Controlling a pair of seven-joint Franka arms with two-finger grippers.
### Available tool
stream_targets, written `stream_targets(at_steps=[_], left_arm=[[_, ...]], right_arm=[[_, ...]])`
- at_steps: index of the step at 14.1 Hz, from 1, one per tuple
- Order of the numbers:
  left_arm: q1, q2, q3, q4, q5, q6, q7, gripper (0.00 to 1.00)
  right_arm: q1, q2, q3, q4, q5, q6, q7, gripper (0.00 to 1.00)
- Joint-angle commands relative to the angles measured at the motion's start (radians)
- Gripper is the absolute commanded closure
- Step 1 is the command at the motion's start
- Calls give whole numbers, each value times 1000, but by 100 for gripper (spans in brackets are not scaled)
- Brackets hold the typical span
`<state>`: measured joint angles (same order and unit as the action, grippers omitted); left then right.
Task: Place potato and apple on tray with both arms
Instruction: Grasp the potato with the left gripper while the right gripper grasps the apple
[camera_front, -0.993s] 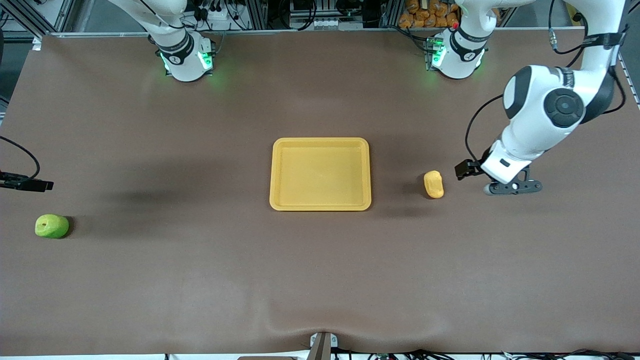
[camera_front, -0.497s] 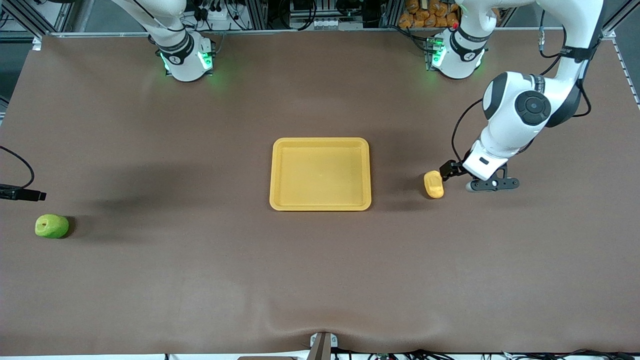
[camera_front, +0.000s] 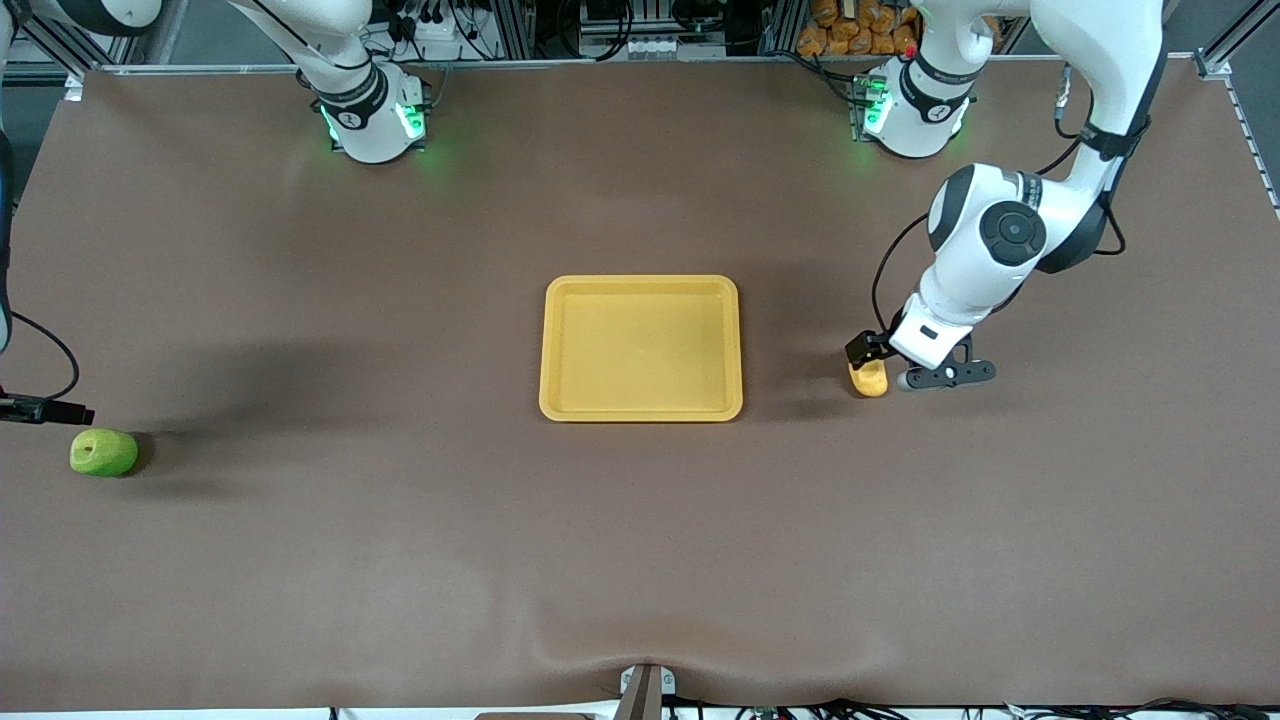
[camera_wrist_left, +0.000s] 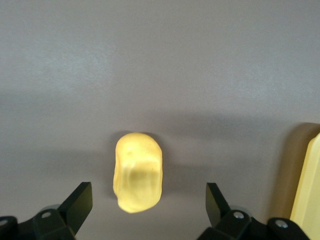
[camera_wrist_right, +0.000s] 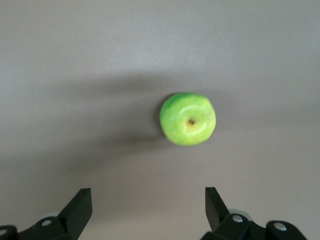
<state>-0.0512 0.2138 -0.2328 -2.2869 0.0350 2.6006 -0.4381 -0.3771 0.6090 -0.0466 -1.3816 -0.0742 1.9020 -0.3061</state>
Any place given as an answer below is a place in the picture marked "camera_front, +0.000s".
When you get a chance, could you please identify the green toy apple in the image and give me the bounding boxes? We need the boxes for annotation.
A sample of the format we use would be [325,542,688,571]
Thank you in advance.
[69,428,140,478]

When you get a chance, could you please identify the yellow plastic tray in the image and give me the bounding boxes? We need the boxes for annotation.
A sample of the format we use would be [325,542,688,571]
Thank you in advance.
[539,274,744,424]

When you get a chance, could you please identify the brown table mat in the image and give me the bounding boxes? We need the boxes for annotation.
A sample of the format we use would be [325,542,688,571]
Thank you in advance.
[0,60,1280,713]

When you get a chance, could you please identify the pile of orange objects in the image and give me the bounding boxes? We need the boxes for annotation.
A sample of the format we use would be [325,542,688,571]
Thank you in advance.
[797,0,921,58]

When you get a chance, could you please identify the white terminal strip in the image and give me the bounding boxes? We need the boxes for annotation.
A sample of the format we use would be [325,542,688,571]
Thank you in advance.
[622,35,703,61]

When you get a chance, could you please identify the white power strip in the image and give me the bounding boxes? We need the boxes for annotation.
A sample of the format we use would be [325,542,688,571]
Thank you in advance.
[395,8,471,49]

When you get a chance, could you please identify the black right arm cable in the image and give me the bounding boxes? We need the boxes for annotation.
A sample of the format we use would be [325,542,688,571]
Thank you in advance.
[8,312,81,403]

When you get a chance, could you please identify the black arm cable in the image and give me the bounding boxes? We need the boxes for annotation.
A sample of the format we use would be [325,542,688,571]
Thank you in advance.
[8,312,81,403]
[870,60,1131,341]

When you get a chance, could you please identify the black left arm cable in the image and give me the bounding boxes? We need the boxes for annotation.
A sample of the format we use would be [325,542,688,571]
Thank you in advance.
[870,60,1131,341]

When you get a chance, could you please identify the metal camera mount clamp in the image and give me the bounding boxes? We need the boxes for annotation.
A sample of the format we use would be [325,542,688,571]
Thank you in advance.
[613,662,678,720]

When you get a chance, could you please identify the aluminium frame rail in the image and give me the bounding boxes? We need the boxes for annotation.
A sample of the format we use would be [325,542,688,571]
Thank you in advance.
[0,55,1231,76]

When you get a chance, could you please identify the aluminium frame post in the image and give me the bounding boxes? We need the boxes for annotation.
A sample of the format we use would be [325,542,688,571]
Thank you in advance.
[1195,0,1280,81]

